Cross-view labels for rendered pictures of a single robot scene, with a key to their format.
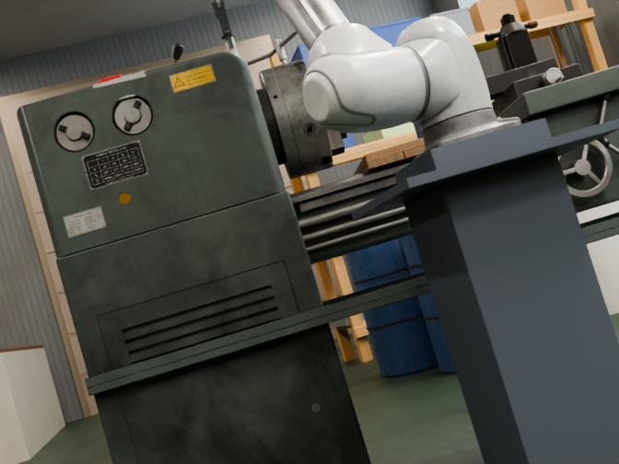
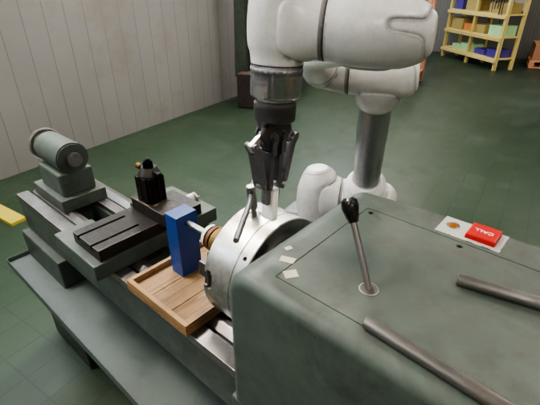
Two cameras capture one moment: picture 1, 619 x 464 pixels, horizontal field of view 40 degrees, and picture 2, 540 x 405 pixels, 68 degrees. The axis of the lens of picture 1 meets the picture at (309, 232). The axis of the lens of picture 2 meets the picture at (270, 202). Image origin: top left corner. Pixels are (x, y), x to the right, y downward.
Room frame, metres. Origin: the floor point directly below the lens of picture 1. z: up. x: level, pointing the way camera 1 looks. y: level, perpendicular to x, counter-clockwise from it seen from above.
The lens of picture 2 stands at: (2.95, 0.55, 1.74)
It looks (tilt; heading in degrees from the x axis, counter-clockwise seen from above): 29 degrees down; 224
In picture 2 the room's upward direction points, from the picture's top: straight up
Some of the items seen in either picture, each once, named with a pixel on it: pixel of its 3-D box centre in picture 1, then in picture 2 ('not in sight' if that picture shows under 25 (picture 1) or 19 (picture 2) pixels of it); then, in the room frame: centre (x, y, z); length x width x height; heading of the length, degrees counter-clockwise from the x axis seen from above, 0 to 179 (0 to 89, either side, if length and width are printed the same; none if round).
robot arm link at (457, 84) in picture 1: (437, 72); (318, 190); (1.74, -0.35, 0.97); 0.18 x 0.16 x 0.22; 119
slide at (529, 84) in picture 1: (525, 99); (141, 221); (2.37, -0.69, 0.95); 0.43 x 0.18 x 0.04; 3
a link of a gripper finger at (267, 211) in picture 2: not in sight; (268, 202); (2.45, 0.06, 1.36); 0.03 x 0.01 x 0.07; 93
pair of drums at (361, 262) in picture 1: (436, 284); not in sight; (4.68, -0.59, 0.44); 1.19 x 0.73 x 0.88; 13
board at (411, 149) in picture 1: (411, 156); (201, 277); (2.37, -0.34, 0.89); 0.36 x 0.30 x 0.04; 3
